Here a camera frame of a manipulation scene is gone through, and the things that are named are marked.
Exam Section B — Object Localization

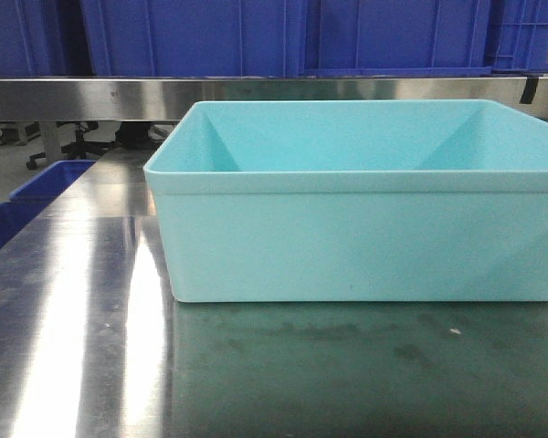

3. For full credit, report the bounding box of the light teal plastic bin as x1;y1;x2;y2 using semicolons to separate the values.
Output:
143;99;548;303

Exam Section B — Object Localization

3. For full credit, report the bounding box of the blue crate centre right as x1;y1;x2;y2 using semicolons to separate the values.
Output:
303;0;491;77

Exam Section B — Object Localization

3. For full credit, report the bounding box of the blue crate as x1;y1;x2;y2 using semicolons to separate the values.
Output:
0;0;91;78
80;1;308;78
303;0;491;77
485;0;548;74

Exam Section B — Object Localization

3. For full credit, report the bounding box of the blue crate upper middle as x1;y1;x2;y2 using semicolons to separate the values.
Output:
80;1;308;78

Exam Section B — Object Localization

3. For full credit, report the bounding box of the blue bin lower left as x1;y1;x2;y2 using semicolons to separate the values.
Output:
0;160;95;250

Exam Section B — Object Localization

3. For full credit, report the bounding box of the blue crate far right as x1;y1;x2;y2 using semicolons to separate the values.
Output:
485;0;548;74

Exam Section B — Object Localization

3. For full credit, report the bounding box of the blue crate upper left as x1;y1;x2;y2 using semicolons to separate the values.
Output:
0;0;91;78

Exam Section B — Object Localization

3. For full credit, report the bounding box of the stainless steel shelf rail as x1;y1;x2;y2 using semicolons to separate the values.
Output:
0;76;548;121

